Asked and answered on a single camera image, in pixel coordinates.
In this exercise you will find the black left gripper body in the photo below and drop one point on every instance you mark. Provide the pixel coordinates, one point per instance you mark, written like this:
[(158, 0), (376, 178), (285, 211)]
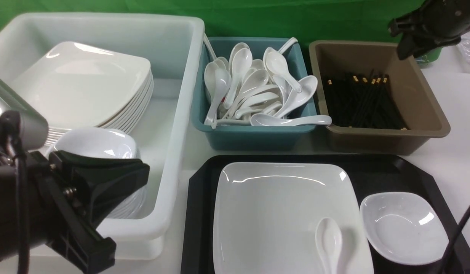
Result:
[(70, 195)]

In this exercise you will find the white square rice plate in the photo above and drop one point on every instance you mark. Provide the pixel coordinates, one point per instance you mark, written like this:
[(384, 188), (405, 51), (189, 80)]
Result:
[(266, 216)]

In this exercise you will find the white soup spoon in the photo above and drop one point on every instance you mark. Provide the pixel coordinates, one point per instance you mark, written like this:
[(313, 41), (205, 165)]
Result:
[(329, 242)]

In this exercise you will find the small white sauce dish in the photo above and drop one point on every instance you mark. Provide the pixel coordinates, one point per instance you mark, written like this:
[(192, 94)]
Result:
[(403, 228)]

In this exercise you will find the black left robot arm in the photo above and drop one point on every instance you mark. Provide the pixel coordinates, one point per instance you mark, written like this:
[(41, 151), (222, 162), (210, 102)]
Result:
[(22, 131)]

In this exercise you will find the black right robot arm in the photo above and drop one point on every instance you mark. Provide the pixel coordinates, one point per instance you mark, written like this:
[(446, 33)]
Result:
[(435, 24)]

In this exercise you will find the stack of small white dishes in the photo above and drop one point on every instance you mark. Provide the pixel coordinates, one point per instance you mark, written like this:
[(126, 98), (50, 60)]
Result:
[(104, 143)]

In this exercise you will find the stack of white square plates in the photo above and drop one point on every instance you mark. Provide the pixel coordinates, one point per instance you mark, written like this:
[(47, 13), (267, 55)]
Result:
[(75, 85)]

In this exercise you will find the large white plastic bin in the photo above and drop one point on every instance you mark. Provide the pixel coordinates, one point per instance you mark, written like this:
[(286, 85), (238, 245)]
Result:
[(174, 114)]

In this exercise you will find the white spoon left side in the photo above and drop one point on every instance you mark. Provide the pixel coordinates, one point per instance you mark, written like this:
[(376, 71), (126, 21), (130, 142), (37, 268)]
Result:
[(223, 81)]

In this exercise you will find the white spoon across bin front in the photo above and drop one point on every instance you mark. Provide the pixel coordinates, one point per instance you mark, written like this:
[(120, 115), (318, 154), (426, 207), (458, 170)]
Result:
[(267, 120)]

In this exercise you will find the white spoon upper middle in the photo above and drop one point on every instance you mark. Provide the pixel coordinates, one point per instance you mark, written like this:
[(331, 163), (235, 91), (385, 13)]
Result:
[(241, 63)]

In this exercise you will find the teal plastic spoon bin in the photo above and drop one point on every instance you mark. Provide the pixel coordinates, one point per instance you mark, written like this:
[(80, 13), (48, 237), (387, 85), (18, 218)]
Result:
[(234, 137)]

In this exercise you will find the white spoon upper right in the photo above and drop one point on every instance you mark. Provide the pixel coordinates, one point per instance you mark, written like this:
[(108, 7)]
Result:
[(277, 64)]

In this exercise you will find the white spoon right leaning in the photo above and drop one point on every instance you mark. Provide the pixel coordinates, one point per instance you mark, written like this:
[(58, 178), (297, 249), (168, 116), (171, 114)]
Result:
[(297, 99)]

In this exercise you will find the green backdrop cloth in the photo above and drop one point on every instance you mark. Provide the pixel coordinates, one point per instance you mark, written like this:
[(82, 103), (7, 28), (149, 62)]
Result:
[(305, 20)]

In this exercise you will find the black serving tray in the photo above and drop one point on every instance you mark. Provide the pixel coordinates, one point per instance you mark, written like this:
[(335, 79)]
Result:
[(369, 174)]

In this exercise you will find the pile of black chopsticks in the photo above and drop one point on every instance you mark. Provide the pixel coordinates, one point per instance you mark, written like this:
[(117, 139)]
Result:
[(355, 100)]

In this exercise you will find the brown plastic chopstick bin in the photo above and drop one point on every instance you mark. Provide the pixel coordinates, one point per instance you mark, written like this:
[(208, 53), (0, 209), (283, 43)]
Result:
[(411, 92)]

